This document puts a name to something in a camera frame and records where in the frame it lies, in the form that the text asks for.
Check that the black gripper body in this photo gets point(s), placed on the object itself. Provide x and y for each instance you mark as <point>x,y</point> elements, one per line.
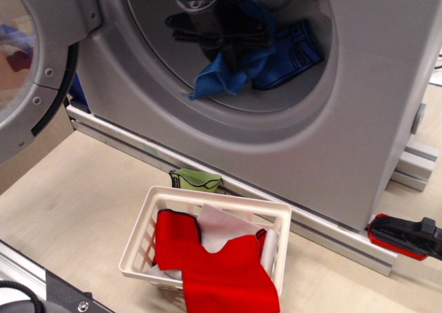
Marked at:
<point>215,23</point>

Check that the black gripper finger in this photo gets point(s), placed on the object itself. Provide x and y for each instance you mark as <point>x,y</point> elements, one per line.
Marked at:
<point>226,57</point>

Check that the plain blue cloth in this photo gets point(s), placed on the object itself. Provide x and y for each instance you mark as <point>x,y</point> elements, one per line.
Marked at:
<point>216,78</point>

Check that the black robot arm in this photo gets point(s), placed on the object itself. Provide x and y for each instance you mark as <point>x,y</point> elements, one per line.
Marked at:
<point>219,27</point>

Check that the grey toy washing machine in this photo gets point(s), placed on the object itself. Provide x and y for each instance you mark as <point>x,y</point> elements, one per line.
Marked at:
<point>327,140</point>

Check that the grey washing machine door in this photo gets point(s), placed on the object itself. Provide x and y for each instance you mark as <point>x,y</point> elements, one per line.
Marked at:
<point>31,97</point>

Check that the white plastic laundry basket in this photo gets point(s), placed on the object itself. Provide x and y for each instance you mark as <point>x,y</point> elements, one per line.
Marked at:
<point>138,256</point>

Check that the blue jeans-print cloth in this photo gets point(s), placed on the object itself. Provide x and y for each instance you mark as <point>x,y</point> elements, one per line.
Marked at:
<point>295,52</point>

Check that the green cloth with black outline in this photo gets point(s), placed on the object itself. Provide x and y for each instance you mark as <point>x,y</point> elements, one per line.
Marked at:
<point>195,180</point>

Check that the white cloth in basket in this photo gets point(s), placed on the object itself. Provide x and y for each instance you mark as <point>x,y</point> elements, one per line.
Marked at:
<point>212,247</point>

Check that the blue object behind door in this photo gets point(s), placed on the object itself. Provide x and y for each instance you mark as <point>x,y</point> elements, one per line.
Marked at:
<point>21,58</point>

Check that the aluminium extrusion block right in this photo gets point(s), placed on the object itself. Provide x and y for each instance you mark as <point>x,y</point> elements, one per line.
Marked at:
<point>416,165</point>

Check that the red cloth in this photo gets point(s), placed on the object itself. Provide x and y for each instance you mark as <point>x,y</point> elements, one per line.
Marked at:
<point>230,298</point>

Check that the red and black clamp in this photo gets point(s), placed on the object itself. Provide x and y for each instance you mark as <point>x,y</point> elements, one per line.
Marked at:
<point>416,240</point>

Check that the long aluminium base rail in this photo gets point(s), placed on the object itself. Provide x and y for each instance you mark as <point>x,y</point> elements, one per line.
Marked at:
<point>349,243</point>

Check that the black bracket with screw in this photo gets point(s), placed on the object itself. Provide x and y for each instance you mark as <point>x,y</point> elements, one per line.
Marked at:
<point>74,300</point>

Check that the aluminium rail bottom left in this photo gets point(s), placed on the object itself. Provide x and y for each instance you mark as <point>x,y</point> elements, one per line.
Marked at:
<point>20,269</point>

